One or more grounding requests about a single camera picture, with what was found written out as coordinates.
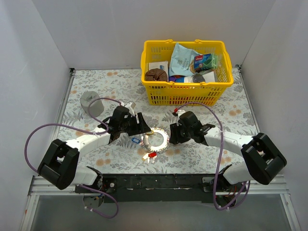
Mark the yellow plastic shopping basket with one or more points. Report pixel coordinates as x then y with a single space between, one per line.
180 89

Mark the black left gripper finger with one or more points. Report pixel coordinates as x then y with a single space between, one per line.
136 133
143 127

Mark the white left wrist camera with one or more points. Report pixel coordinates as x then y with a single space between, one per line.
131 106

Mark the white box in basket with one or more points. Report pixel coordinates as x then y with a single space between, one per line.
159 65

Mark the floral patterned table mat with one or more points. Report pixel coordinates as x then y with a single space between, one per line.
232 111

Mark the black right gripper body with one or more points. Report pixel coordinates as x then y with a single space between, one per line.
178 134

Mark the brown round pouch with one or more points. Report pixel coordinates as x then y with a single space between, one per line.
156 75

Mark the yellow key tag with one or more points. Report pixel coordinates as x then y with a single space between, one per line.
146 158

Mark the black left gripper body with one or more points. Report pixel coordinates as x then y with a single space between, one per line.
135 123

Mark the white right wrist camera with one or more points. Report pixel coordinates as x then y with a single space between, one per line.
177 113

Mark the red key tag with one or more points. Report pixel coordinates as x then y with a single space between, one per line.
152 155

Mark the white paper item in basket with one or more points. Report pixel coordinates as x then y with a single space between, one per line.
207 77

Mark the light blue chips bag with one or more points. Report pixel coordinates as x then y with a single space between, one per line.
181 62

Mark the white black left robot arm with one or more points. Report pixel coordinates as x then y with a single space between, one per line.
60 165

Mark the green sponge pack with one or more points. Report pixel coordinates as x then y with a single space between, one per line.
205 62

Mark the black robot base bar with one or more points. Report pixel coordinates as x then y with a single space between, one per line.
156 187

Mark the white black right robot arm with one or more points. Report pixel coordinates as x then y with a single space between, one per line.
262 159

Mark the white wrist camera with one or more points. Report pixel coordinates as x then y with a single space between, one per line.
131 106
177 113

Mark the grey cylinder block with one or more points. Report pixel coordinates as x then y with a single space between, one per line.
95 108

